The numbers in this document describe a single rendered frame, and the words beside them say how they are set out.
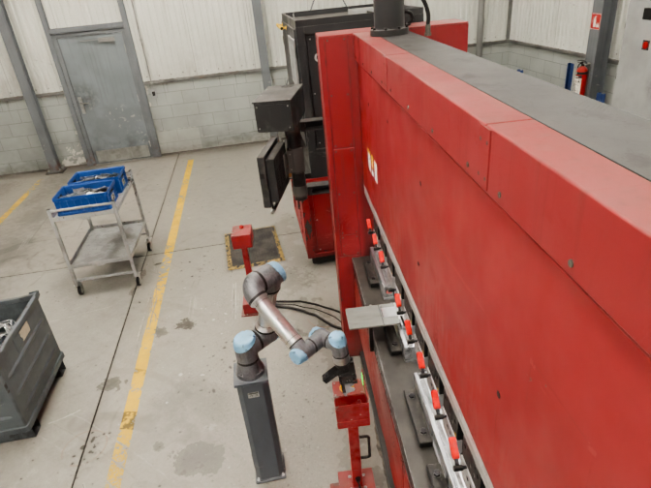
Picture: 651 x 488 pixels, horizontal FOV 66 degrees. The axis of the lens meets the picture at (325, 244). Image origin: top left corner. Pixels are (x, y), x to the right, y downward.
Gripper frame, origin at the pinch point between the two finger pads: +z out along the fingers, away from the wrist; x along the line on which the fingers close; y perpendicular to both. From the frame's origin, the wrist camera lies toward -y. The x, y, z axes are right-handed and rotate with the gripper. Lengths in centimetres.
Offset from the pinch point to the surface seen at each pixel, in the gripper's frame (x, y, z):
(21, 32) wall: 712, -403, -174
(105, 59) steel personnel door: 717, -294, -112
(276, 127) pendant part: 138, -12, -96
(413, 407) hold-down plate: -19.8, 28.8, -4.3
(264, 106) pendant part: 139, -16, -110
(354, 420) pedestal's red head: -4.8, 2.1, 13.5
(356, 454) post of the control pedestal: 2.4, -0.6, 46.0
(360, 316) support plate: 37.3, 15.7, -14.9
